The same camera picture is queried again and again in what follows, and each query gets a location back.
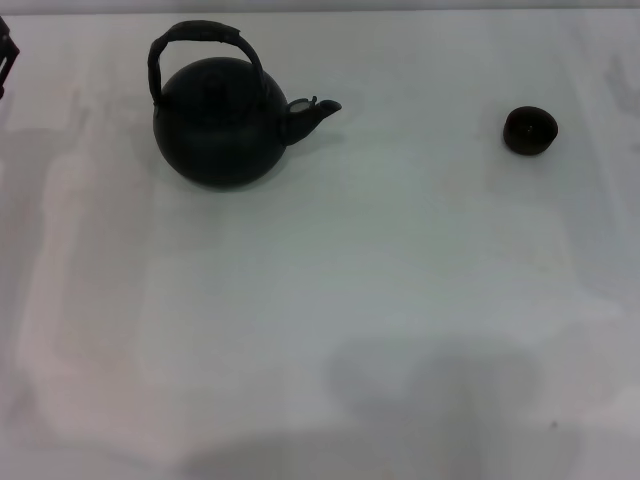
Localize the black round teapot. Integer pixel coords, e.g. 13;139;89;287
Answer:
146;19;343;191

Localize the small dark teacup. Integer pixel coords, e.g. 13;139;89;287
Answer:
501;105;560;156

